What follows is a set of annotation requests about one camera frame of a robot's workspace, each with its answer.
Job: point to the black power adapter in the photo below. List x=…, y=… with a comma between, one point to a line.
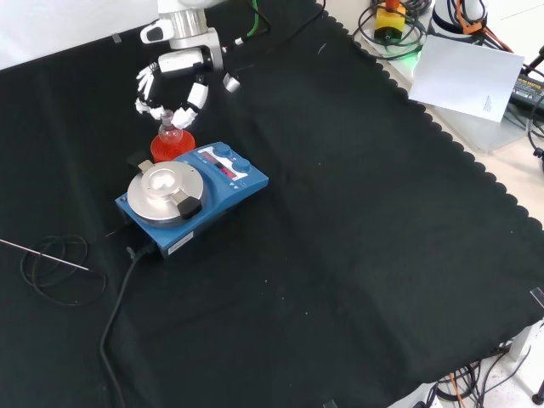
x=529, y=90

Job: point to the black bench cloth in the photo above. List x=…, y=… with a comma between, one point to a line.
x=340, y=212

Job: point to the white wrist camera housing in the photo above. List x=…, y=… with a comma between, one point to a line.
x=153, y=33

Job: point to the blue heater with steel plate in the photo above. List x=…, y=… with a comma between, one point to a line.
x=161, y=187

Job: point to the clear tape piece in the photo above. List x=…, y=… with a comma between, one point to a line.
x=538, y=297
x=117, y=38

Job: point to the yellow stop button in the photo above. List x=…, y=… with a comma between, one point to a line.
x=389, y=22

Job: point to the pale board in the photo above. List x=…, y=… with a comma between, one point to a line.
x=463, y=76

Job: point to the thin metal probe rod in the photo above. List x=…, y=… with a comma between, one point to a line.
x=42, y=254

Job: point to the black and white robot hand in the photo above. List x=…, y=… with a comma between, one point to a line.
x=180, y=64

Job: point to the clear round-bottom glass flask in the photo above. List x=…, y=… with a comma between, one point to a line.
x=171, y=135

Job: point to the clear acrylic plate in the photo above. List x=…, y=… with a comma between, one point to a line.
x=489, y=137

